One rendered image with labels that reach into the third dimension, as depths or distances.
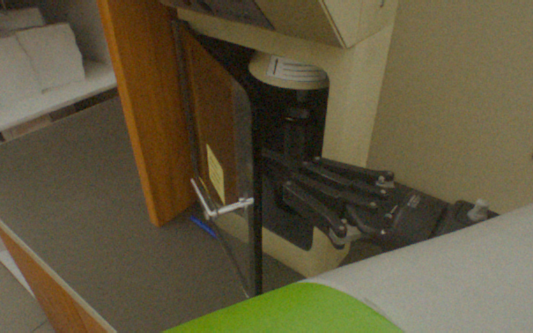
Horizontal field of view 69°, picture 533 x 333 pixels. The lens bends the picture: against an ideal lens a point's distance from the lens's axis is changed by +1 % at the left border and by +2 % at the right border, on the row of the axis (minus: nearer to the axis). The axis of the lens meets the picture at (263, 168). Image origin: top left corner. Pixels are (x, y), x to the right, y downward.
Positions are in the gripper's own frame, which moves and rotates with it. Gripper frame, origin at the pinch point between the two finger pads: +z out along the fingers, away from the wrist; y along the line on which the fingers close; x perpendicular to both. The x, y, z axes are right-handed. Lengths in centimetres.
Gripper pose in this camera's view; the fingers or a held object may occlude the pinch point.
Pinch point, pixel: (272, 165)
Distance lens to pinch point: 48.9
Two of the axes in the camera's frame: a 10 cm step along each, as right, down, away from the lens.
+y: -6.2, 4.7, -6.3
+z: -7.9, -3.7, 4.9
